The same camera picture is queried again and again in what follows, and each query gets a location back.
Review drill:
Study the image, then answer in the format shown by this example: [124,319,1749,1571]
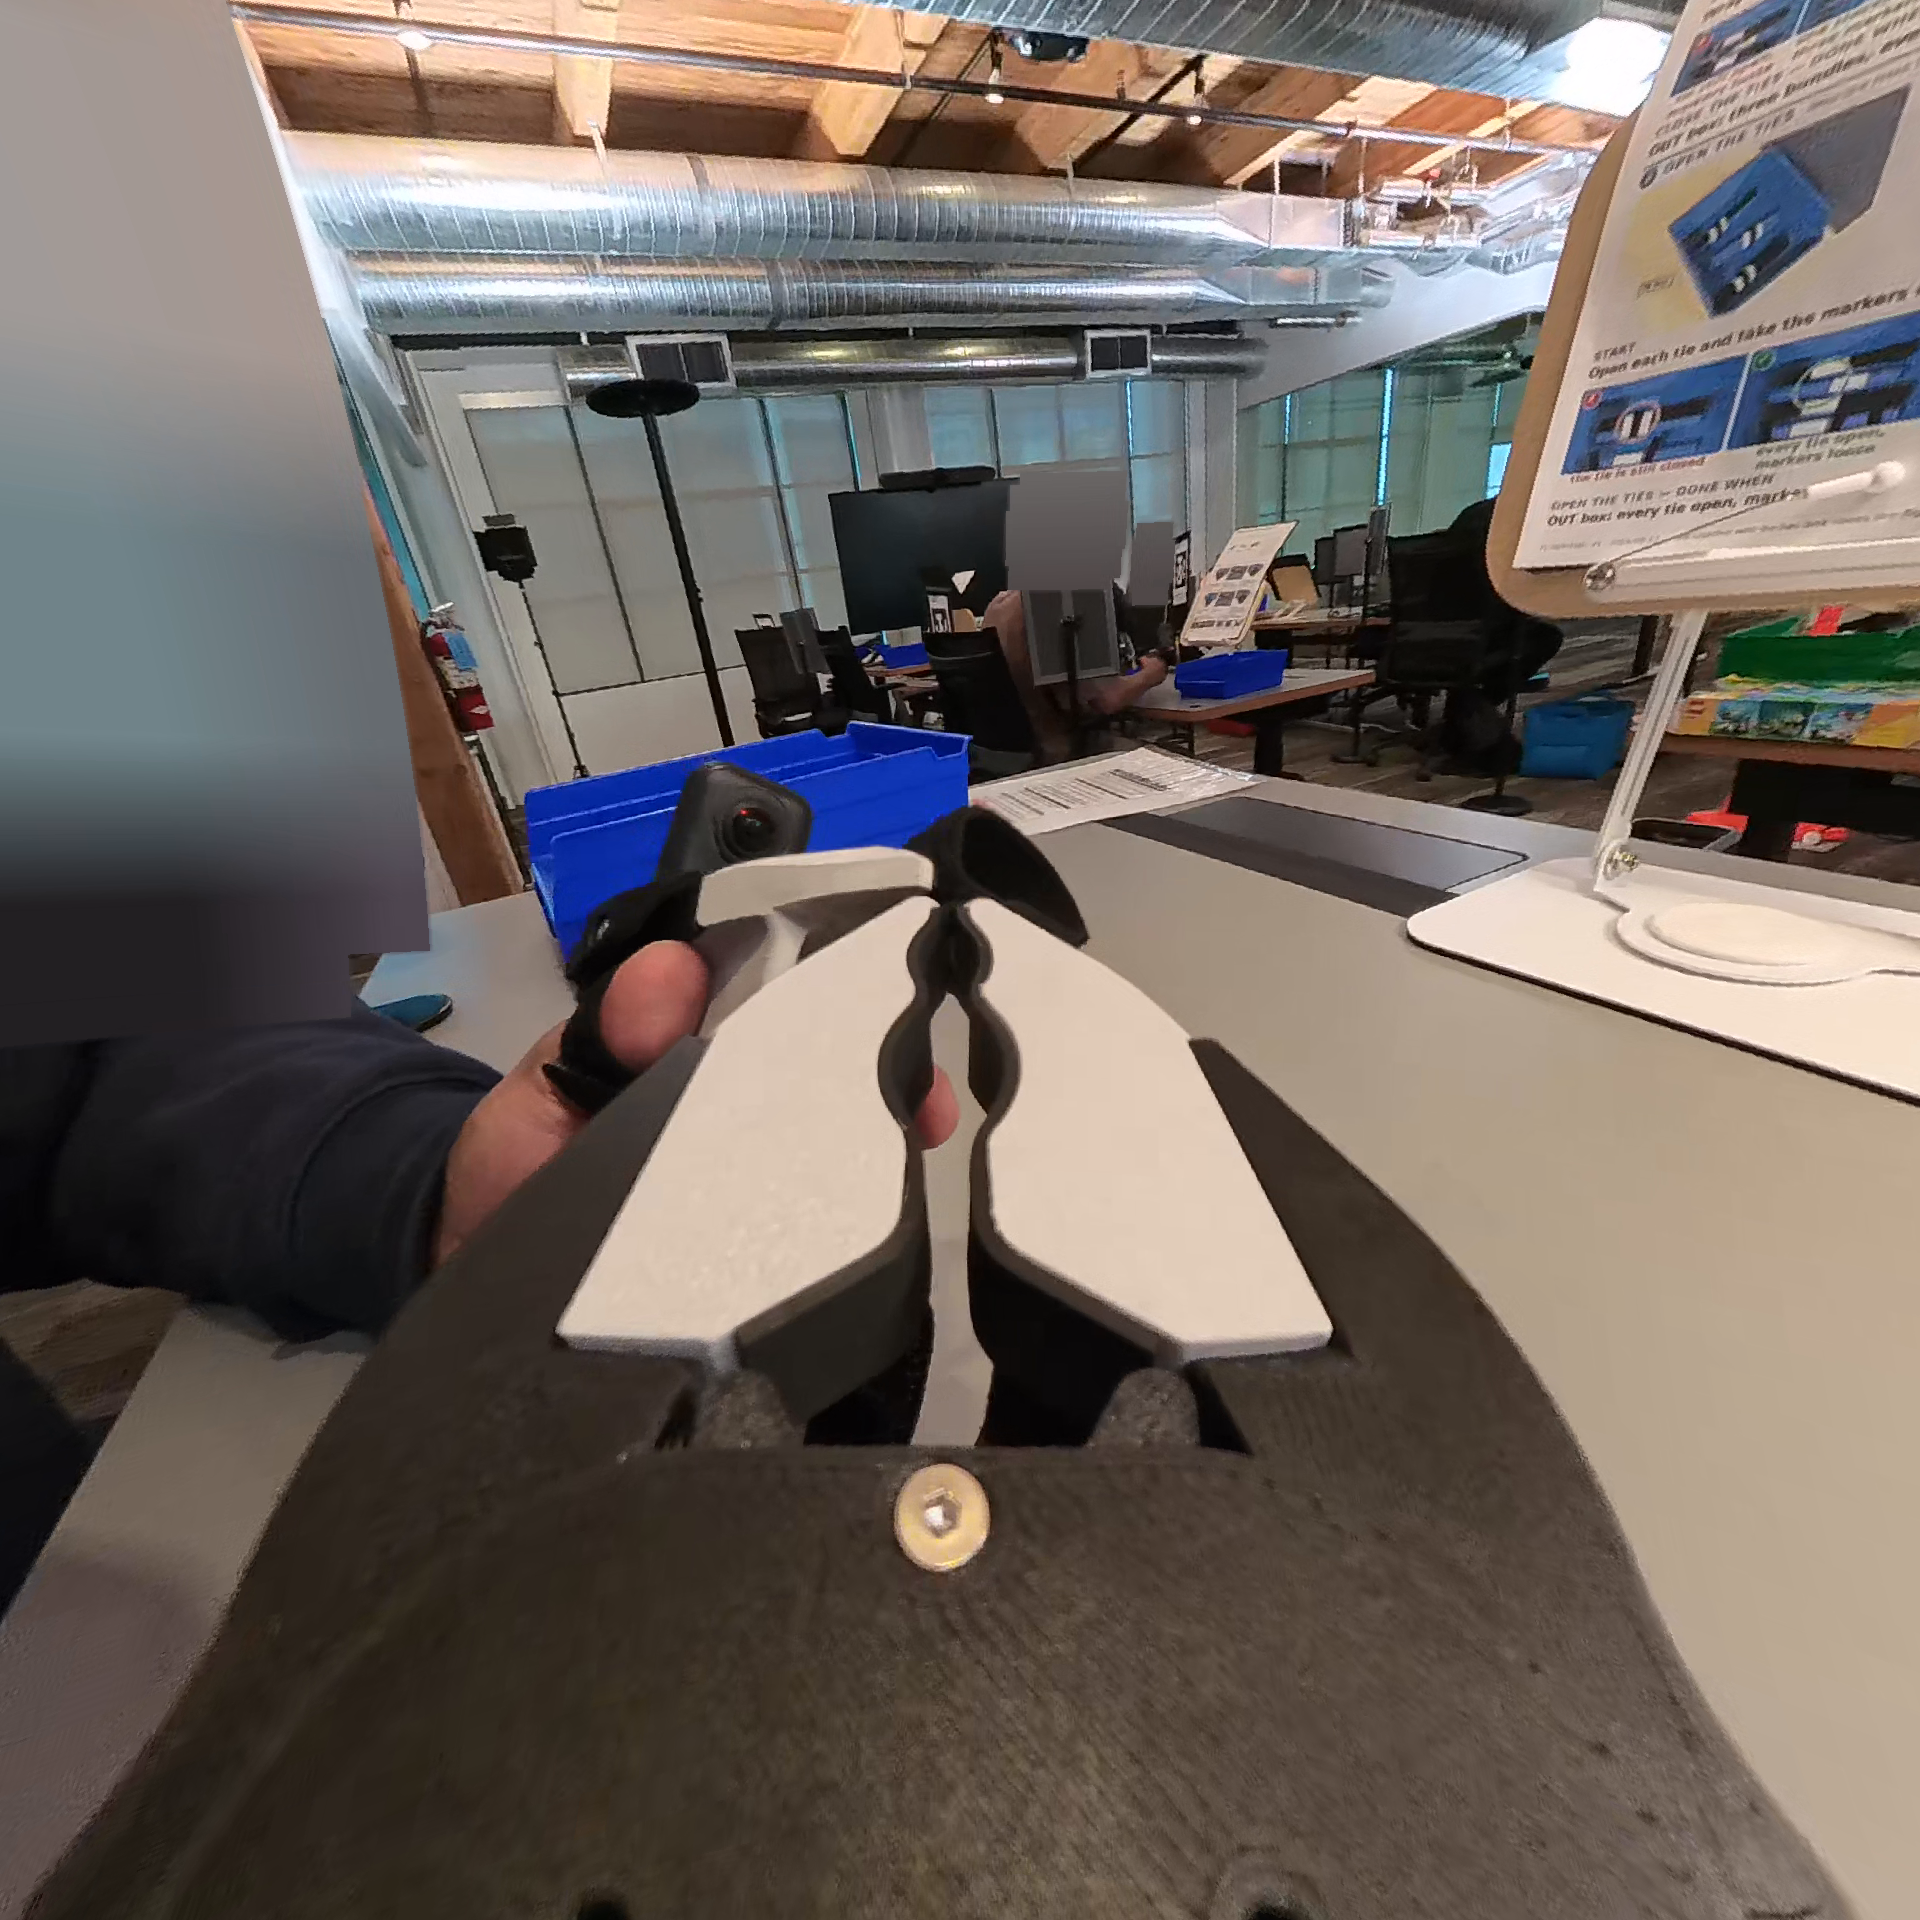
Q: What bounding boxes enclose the large blue plastic bin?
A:
[526,720,976,963]

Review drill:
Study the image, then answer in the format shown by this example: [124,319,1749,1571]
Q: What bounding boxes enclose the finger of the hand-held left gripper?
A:
[698,848,941,998]

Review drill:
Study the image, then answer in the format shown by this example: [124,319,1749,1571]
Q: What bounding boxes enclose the black floor lamp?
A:
[583,374,741,751]

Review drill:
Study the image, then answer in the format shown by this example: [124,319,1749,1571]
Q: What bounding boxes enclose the black office chair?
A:
[736,609,877,743]

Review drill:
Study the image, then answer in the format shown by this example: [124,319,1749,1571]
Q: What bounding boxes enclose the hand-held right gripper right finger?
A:
[967,900,1339,1373]

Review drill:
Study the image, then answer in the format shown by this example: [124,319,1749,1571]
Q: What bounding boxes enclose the red fire extinguisher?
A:
[420,609,494,741]

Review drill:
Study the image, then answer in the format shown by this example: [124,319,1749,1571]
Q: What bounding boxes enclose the silver air duct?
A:
[286,121,1576,339]

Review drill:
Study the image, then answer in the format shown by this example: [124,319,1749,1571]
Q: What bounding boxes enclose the person's left forearm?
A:
[0,1005,504,1344]

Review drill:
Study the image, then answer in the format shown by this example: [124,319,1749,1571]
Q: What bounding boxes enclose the black computer monitor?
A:
[829,470,1018,636]

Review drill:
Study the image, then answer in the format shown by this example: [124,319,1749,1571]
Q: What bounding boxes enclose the small printed table sign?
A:
[1179,524,1298,656]

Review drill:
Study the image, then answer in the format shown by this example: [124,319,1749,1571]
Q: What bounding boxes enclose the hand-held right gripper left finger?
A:
[556,900,938,1382]

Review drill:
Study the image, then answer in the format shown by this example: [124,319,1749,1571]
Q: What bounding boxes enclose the green plastic bin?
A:
[1716,613,1920,694]

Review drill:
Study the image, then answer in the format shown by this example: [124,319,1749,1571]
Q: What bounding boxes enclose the blue crate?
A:
[1515,696,1642,783]

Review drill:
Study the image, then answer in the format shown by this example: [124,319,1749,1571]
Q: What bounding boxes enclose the printed paper sheet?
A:
[967,745,1262,838]

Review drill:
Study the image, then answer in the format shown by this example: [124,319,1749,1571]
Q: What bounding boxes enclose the person's left hand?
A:
[436,931,970,1269]

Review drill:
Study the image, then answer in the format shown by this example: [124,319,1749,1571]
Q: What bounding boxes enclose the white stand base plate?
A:
[1407,0,1920,1103]

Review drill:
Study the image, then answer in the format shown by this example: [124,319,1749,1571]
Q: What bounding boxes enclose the colourful cardboard box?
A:
[1676,685,1920,753]

